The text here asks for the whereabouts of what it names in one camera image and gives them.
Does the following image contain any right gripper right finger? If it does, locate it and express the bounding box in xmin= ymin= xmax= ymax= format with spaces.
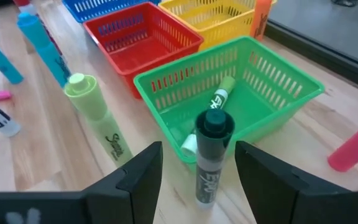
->
xmin=234 ymin=140 xmax=358 ymax=224

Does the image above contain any thick dark green Expo marker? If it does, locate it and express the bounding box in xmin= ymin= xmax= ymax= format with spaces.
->
xmin=194 ymin=108 xmax=236 ymax=210

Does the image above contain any red plastic basket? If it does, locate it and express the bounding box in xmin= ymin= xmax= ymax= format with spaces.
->
xmin=82 ymin=1 xmax=204 ymax=100

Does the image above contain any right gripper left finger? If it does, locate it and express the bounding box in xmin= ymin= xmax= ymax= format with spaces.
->
xmin=0 ymin=141 xmax=163 ymax=224

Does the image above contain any yellow plastic basket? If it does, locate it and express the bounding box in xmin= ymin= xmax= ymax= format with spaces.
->
xmin=158 ymin=0 xmax=278 ymax=50

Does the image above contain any green plastic basket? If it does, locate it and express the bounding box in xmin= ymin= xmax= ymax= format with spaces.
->
xmin=133 ymin=35 xmax=326 ymax=166

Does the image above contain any black aluminium table frame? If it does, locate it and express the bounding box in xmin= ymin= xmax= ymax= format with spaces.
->
xmin=264 ymin=20 xmax=358 ymax=94

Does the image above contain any orange highlighter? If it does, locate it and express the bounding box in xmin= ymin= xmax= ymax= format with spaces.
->
xmin=249 ymin=0 xmax=273 ymax=41

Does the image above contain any thick light green Expo marker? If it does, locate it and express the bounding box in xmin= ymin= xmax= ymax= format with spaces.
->
xmin=180 ymin=75 xmax=237 ymax=158

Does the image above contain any pink highlighter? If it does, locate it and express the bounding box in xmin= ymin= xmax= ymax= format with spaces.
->
xmin=327 ymin=113 xmax=358 ymax=173

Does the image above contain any light green Sharpie highlighter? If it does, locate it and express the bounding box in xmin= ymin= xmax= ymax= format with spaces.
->
xmin=63 ymin=72 xmax=134 ymax=169

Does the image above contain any blue plastic basket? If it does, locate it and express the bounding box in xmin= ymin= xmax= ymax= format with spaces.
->
xmin=61 ymin=0 xmax=163 ymax=24

